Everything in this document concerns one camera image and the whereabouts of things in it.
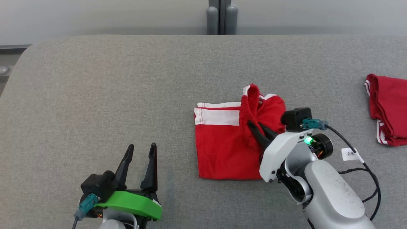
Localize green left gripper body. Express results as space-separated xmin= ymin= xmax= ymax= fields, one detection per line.
xmin=95 ymin=190 xmax=162 ymax=221

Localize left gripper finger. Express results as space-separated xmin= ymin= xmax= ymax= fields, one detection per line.
xmin=140 ymin=143 xmax=158 ymax=193
xmin=114 ymin=144 xmax=135 ymax=191

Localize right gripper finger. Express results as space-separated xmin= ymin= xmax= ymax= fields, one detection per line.
xmin=258 ymin=122 xmax=279 ymax=141
xmin=247 ymin=121 xmax=271 ymax=150

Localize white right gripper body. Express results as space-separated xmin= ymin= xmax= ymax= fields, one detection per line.
xmin=259 ymin=130 xmax=334 ymax=183

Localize red white-striped shorts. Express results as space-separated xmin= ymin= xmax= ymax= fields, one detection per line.
xmin=194 ymin=83 xmax=286 ymax=180

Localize red basketball jersey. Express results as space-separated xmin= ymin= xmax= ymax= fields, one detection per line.
xmin=364 ymin=73 xmax=407 ymax=147

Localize teal right camera connector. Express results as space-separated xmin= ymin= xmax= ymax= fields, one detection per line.
xmin=302 ymin=118 xmax=328 ymax=131

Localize teal camera connector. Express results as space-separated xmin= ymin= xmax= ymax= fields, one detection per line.
xmin=74 ymin=193 xmax=100 ymax=220
xmin=302 ymin=118 xmax=328 ymax=131

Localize teal left camera connector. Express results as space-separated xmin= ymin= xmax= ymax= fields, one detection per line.
xmin=74 ymin=193 xmax=100 ymax=220

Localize white cable label tag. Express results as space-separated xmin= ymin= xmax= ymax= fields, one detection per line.
xmin=341 ymin=148 xmax=365 ymax=163

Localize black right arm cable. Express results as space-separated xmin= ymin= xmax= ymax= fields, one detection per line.
xmin=324 ymin=125 xmax=381 ymax=221

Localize grey cylindrical post cap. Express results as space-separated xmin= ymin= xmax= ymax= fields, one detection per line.
xmin=206 ymin=6 xmax=219 ymax=35
xmin=225 ymin=5 xmax=238 ymax=35

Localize grey metal partition post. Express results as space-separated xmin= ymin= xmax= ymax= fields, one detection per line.
xmin=209 ymin=0 xmax=232 ymax=35

